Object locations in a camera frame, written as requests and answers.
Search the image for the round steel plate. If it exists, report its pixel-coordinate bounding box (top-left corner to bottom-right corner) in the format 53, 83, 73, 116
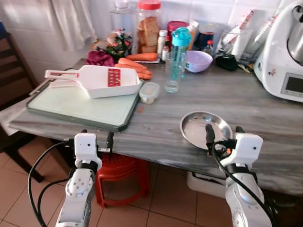
180, 111, 233, 150

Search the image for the pale green cutting board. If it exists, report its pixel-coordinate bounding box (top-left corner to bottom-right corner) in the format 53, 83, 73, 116
26, 78, 143, 132

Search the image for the red plastic stool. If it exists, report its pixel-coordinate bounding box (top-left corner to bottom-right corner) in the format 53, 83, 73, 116
94, 152, 150, 208

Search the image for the white mandoline slicer box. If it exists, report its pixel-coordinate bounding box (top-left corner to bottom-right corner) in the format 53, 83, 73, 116
45, 65, 142, 99

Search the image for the small clear plastic container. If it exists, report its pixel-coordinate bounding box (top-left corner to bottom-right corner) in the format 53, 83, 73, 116
139, 82, 160, 105

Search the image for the clear drinking glass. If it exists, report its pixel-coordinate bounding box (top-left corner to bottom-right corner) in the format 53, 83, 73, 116
165, 50, 183, 93

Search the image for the black pouch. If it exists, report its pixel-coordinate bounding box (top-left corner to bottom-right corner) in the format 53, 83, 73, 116
215, 54, 239, 71

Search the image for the lilac plastic bowl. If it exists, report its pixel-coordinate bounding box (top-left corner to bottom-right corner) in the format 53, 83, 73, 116
186, 50, 214, 73

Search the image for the maroon crumpled cloth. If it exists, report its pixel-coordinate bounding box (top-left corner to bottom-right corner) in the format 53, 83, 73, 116
85, 50, 116, 67

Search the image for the white kitchen food processor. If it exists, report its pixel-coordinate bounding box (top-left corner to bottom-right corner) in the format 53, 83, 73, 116
254, 0, 303, 102

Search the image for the dark wooden chair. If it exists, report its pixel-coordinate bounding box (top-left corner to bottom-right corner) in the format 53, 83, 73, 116
0, 23, 45, 183

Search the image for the dark filled glass jar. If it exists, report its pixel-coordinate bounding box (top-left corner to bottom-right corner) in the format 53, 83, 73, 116
195, 24, 217, 50

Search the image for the teal lidded water bottle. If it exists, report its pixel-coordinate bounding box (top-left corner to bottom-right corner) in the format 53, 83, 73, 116
170, 27, 192, 81

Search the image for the small white bottle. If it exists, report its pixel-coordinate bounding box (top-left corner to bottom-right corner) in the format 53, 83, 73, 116
157, 30, 169, 56

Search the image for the orange squeeze bottle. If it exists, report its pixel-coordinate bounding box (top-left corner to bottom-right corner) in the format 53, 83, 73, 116
188, 20, 199, 50

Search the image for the red white printed packet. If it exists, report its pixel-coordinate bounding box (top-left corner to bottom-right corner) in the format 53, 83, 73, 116
222, 9, 255, 45

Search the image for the white hanging towel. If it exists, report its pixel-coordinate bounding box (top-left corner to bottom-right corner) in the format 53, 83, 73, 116
50, 0, 98, 52

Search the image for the large red lidded jar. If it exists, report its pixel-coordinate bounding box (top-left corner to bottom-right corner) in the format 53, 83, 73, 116
137, 0, 162, 54

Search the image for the dark red lidded tub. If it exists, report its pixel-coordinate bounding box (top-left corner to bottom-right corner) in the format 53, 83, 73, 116
167, 20, 189, 48

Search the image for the clear glass jar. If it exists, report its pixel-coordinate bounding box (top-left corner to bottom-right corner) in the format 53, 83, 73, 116
111, 0, 135, 36

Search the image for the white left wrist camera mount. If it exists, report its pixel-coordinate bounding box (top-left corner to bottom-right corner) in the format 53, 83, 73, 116
74, 133, 102, 164

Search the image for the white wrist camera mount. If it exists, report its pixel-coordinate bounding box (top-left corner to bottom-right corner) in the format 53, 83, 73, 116
232, 133, 264, 167
74, 133, 102, 164

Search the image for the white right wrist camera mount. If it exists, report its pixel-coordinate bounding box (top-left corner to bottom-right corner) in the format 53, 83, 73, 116
232, 133, 264, 167

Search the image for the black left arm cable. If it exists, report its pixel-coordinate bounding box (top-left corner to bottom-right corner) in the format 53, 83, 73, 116
27, 140, 76, 227

